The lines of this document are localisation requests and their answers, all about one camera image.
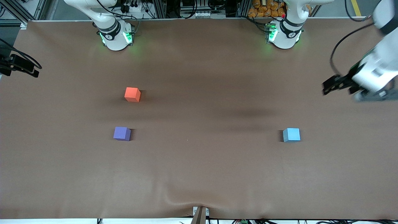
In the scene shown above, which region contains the light blue foam block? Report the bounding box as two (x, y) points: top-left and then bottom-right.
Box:
(283, 128), (301, 143)

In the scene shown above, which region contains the orange foam block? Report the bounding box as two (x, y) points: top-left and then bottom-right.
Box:
(124, 87), (141, 102)

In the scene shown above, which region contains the purple foam block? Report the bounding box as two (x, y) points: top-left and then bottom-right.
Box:
(113, 127), (131, 141)

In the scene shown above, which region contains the pile of orange objects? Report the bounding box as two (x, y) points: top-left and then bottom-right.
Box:
(248, 0), (287, 18)

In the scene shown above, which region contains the power strip with black plugs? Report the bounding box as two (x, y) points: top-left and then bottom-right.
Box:
(120, 0), (144, 13)

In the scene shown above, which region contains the white power strip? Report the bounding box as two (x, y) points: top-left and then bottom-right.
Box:
(193, 11), (220, 19)

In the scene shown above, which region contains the brown table cover sheet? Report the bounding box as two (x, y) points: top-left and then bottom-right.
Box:
(0, 18), (398, 220)

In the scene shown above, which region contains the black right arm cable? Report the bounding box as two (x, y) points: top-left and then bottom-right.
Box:
(0, 39), (43, 70)

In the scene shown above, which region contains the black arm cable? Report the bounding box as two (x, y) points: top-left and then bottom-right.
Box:
(330, 22), (375, 79)
(0, 39), (43, 70)

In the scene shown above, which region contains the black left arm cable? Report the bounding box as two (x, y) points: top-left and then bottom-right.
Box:
(330, 22), (375, 79)

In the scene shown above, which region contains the aluminium frame profile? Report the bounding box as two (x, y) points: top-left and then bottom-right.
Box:
(0, 0), (48, 26)

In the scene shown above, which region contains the brown camera mount post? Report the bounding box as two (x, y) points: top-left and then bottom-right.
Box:
(191, 206), (210, 224)

